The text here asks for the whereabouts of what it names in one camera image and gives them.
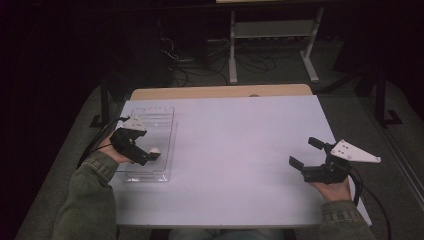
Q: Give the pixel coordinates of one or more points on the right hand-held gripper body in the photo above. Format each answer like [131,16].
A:
[328,173]

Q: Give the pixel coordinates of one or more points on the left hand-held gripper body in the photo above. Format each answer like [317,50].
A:
[128,146]

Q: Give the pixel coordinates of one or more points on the clear plastic tray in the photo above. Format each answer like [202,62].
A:
[160,133]

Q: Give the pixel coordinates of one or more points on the person's left hand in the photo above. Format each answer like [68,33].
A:
[111,151]

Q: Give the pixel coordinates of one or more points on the person's right hand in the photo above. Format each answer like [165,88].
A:
[333,191]

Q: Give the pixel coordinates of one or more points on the black metal stand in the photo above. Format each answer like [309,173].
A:
[104,100]
[381,100]

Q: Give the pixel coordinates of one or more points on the white board sheet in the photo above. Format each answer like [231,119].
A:
[233,150]

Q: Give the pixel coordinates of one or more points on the wooden table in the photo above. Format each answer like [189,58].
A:
[200,92]

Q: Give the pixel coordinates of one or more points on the white metal desk frame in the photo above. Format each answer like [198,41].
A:
[273,29]

